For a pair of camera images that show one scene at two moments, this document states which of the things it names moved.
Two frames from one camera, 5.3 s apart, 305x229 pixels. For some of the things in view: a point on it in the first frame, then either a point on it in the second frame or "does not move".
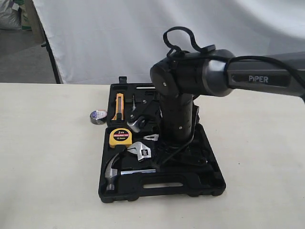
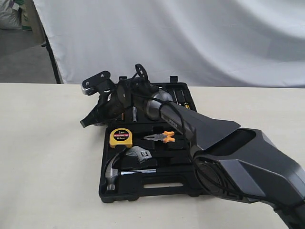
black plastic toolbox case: [135, 163] does not move
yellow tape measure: [120, 137] does not move
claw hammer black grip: [173, 171] to [111, 173]
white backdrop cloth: [120, 41] does not move
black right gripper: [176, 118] to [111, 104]
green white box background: [25, 24] does not move
